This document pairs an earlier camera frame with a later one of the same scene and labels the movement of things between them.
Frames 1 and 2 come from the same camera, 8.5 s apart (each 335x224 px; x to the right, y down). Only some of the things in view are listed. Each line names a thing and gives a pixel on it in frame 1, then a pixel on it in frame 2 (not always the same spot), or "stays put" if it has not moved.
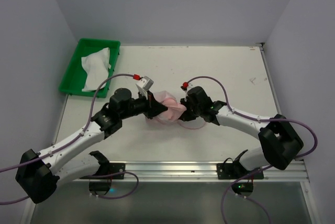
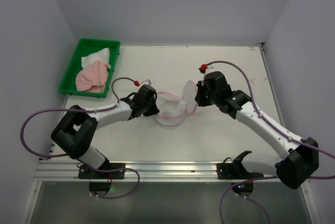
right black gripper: x=188 y=112 -> x=201 y=96
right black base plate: x=232 y=171 stays put
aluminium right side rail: x=270 y=78 stays put
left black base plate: x=113 y=168 stays put
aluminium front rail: x=191 y=171 stays put
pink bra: x=175 y=109 -> x=93 y=78
